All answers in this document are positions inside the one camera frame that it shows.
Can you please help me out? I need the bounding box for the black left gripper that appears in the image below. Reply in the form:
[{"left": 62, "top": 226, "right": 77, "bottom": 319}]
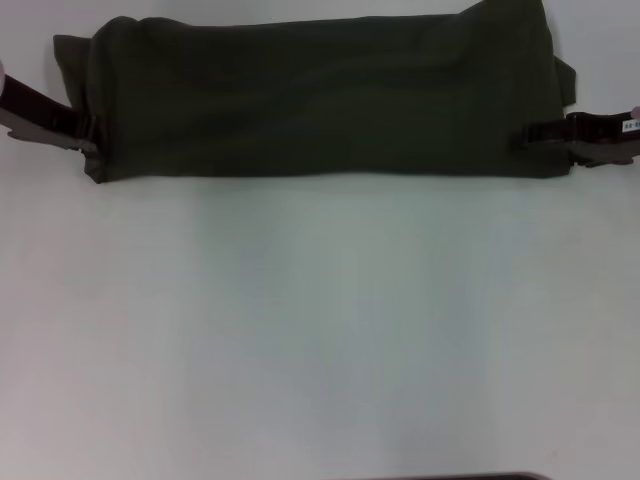
[{"left": 0, "top": 72, "right": 104, "bottom": 160}]

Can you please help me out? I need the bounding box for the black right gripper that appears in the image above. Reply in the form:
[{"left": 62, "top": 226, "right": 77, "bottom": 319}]
[{"left": 510, "top": 111, "right": 640, "bottom": 169}]

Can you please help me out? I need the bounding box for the dark green FREE t-shirt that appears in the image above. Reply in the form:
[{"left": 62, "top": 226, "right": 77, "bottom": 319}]
[{"left": 52, "top": 0, "right": 578, "bottom": 185}]

